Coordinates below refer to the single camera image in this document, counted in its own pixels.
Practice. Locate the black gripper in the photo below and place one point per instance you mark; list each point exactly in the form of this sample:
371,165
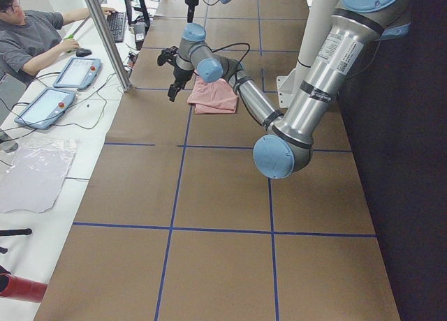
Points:
180,75
191,1

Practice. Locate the pink snoopy t-shirt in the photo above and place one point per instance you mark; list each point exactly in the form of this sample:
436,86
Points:
212,98

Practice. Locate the black keyboard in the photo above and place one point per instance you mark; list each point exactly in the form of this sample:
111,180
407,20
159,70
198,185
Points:
117,24

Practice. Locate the upper teach pendant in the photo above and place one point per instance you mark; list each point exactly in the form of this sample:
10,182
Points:
79,73

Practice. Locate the teach pendant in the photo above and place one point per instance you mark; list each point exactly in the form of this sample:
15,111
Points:
46,108
79,73

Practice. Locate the black computer mouse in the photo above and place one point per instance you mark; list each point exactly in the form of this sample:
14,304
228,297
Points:
82,52

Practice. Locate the lower teach pendant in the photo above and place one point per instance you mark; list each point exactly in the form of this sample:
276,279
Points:
46,108

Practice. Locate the seated person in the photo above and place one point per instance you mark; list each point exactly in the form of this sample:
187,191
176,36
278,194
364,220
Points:
30,40

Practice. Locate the clear plastic bag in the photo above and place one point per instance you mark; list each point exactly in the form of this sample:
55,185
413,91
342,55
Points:
39,167

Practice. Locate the black tripod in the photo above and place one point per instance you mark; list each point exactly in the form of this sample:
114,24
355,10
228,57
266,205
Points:
14,233

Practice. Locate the red cylinder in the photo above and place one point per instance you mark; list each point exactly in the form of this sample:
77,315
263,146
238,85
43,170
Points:
13,287

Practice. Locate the aluminium frame post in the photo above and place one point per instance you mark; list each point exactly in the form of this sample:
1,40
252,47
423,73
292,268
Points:
100,23

